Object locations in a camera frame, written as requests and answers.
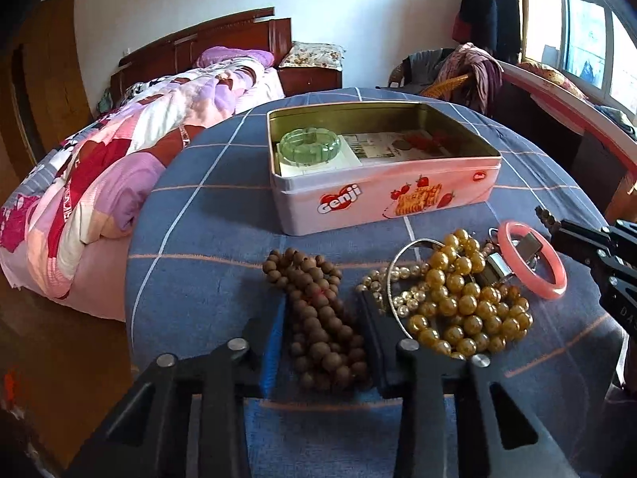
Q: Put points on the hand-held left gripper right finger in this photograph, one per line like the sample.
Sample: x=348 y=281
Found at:
x=372 y=343

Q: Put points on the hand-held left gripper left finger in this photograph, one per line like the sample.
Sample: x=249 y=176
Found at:
x=271 y=353

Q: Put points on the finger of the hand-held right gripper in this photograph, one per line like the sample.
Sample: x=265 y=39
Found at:
x=582 y=239

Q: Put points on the pink bangle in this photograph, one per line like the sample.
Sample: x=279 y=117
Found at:
x=557 y=279

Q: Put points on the thin silver bangle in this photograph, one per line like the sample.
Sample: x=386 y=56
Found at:
x=393 y=269

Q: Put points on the silver metal watch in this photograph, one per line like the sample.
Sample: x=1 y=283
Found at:
x=497 y=266

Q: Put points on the pink biscuit tin box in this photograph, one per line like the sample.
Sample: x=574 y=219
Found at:
x=378 y=199

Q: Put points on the pink edged desk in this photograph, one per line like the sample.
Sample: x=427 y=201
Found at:
x=557 y=104

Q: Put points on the blue plaid tablecloth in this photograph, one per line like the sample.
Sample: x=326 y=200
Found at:
x=214 y=219

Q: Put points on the yellow floral cushion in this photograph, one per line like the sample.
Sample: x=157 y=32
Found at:
x=552 y=77

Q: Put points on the pink maroon garment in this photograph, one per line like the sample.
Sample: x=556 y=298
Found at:
x=477 y=69

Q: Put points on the wicker chair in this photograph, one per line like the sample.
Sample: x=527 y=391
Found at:
x=443 y=88

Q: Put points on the window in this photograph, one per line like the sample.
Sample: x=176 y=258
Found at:
x=587 y=30

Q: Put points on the grey garment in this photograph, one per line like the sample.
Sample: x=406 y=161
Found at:
x=423 y=67

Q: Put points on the dark hanging clothes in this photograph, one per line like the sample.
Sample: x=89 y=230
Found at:
x=490 y=15

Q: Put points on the pink patchwork quilt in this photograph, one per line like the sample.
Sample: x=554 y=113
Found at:
x=124 y=159

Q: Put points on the wooden nightstand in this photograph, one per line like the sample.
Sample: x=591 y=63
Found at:
x=311 y=82

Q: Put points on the floral pillow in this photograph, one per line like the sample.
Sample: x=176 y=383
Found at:
x=313 y=55

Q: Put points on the black and white pillow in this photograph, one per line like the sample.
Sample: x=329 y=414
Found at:
x=135 y=90

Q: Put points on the purple pillow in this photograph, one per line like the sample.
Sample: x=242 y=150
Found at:
x=229 y=56

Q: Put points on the teal cloth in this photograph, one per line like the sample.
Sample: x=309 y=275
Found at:
x=104 y=99

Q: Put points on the wooden bed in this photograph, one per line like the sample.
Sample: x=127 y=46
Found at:
x=149 y=55

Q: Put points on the wooden wardrobe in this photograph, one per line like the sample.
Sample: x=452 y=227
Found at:
x=54 y=84

